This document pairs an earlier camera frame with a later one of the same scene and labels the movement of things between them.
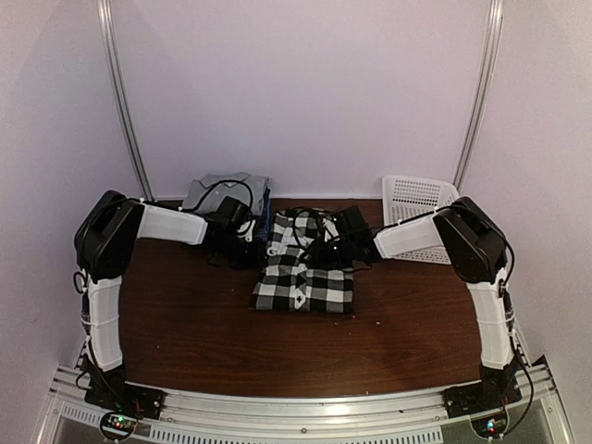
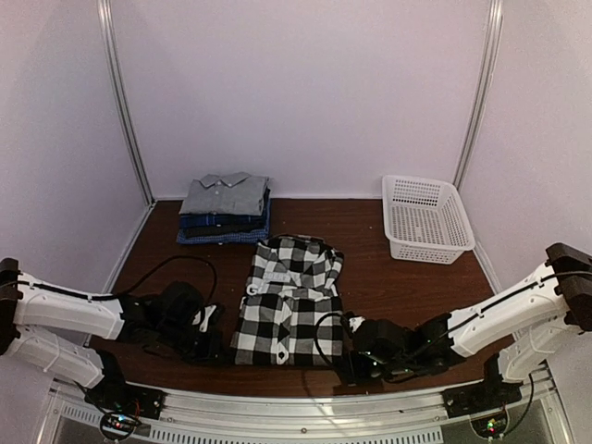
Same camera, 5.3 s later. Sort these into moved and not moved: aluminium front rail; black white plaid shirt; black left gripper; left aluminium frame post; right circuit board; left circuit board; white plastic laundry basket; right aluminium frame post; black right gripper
Moved: black left gripper; black white plaid shirt; black right gripper
Not moved: aluminium front rail; white plastic laundry basket; right aluminium frame post; left circuit board; right circuit board; left aluminium frame post
